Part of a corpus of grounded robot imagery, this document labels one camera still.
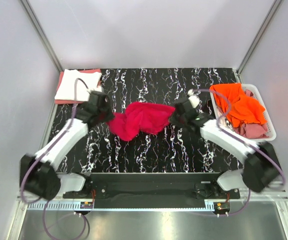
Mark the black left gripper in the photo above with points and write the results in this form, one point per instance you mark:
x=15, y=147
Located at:
x=110, y=116

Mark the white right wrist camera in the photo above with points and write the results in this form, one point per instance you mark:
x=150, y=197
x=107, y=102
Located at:
x=193, y=98

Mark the dusty pink t-shirt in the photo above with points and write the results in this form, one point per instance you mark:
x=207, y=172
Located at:
x=247, y=116

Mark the orange t-shirt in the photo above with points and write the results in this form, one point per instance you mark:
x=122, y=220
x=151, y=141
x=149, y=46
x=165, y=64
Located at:
x=229, y=93

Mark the aluminium corner post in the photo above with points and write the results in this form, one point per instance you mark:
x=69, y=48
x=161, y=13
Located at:
x=260, y=33
x=26, y=5

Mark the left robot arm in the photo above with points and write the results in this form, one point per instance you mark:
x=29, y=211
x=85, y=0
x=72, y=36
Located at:
x=38, y=172

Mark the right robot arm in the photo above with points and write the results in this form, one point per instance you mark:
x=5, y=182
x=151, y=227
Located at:
x=259, y=159

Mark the aluminium corner post right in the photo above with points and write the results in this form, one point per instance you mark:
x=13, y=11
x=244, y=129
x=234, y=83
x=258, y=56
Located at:
x=260, y=33

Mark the white printed t-shirt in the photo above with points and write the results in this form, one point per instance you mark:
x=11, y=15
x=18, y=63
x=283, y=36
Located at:
x=225, y=123

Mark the white plastic laundry basket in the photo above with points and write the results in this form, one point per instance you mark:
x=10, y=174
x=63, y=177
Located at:
x=271, y=134

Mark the crimson red t-shirt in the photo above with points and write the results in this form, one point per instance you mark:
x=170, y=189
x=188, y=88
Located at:
x=150, y=118

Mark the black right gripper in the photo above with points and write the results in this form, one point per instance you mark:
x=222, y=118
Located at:
x=173, y=120

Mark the aluminium front rail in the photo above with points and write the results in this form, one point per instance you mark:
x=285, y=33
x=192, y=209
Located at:
x=80, y=205

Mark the aluminium corner post left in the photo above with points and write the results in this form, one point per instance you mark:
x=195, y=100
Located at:
x=26, y=5

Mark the folded white t-shirt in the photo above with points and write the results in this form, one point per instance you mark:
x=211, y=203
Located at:
x=68, y=85

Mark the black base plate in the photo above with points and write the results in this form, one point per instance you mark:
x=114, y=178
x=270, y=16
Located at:
x=153, y=191

